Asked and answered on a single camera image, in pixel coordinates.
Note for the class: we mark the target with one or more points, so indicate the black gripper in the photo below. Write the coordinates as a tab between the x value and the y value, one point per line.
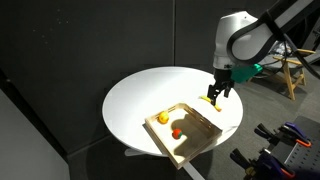
223	83

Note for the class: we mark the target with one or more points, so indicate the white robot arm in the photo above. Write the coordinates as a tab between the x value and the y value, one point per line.
242	41

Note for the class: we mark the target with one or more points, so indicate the wooden tray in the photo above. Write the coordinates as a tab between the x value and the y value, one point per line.
198	133

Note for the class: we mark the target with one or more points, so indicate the yellow toy banana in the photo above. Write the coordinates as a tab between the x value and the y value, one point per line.
214	104

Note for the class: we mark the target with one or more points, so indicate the yellow rubber duck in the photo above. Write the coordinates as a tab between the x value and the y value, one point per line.
163	117

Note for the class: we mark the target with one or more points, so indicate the black orange spring clamp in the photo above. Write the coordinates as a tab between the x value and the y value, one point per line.
289	133

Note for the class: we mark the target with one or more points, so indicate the wooden chair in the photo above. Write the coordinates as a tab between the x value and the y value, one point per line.
283	66

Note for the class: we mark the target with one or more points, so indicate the round white table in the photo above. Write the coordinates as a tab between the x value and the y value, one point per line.
145	93

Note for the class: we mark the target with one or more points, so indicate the blue orange spring clamp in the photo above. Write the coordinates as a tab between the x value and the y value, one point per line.
265	167

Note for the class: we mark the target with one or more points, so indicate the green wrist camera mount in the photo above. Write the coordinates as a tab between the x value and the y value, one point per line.
241	74

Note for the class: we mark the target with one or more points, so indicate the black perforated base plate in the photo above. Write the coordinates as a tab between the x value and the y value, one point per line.
304	161

